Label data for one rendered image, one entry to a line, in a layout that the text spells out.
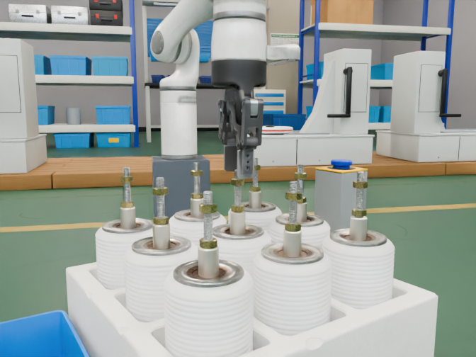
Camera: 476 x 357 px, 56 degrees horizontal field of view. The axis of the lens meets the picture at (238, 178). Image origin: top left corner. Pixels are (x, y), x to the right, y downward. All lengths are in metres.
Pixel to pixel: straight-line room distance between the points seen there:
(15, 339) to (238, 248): 0.36
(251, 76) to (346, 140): 2.34
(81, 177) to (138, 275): 2.04
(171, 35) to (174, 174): 0.33
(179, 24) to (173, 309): 0.75
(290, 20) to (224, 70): 6.64
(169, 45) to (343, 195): 0.55
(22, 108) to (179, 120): 1.72
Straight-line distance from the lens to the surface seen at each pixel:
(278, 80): 7.07
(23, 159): 2.71
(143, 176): 2.57
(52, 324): 0.77
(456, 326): 1.03
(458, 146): 3.34
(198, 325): 0.47
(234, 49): 0.59
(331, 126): 3.04
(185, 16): 1.08
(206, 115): 9.06
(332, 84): 3.05
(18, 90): 2.76
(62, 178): 2.60
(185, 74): 1.15
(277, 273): 0.52
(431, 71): 3.28
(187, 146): 1.14
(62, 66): 5.36
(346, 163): 0.86
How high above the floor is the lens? 0.42
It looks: 9 degrees down
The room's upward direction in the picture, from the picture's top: straight up
